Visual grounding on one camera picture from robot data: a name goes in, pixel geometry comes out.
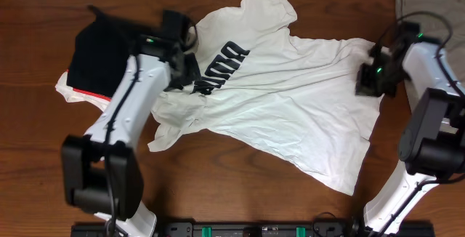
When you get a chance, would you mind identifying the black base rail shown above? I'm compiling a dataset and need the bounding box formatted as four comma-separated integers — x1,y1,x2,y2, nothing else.
70,220,436,237

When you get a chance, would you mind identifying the black folded garment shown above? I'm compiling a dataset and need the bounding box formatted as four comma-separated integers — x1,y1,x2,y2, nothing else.
66,15,153,98

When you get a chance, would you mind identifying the white printed t-shirt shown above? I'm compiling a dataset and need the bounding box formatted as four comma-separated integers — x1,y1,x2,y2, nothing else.
148,0,380,195

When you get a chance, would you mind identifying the olive grey garment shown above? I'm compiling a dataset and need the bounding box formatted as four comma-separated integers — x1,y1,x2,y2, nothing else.
395,0,464,84

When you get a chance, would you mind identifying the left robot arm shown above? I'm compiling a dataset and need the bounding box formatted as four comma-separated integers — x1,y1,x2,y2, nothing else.
60,7,201,236

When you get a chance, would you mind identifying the white folded garment red trim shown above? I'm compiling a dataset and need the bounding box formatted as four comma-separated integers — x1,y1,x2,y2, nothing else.
55,71,110,111

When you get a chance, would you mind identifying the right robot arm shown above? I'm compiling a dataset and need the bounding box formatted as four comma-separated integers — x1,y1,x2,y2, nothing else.
348,20,464,236

